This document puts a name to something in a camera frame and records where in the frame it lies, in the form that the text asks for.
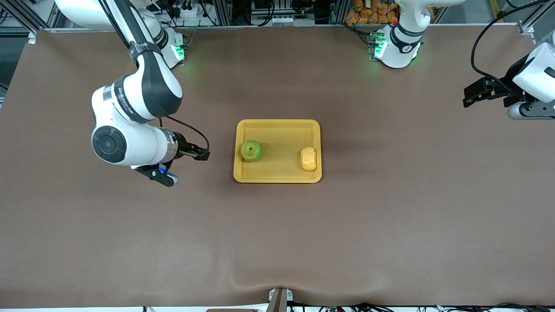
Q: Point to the yellow plastic tray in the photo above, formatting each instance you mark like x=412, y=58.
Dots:
x=282, y=138

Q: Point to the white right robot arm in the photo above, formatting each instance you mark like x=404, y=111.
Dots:
x=130, y=143

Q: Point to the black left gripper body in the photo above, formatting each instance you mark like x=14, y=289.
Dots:
x=505, y=86

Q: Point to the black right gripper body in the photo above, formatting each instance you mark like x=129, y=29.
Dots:
x=183, y=146

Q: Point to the metal table edge bracket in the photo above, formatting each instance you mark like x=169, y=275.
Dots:
x=279, y=301

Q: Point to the aluminium table frame rail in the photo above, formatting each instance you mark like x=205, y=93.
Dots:
x=526, y=28

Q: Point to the aluminium frame post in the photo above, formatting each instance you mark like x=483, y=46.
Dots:
x=338, y=11
x=221, y=13

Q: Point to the white connector block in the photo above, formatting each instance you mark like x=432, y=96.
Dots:
x=282, y=20

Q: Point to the brown table cover mat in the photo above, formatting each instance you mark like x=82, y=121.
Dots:
x=277, y=238

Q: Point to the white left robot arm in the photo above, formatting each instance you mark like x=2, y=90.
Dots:
x=399, y=47

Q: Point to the white power strip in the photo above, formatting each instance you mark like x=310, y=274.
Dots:
x=190, y=13

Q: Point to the yellow potato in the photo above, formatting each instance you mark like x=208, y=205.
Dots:
x=308, y=159

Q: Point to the orange wrapped bread pile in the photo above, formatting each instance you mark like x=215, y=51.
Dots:
x=368, y=11

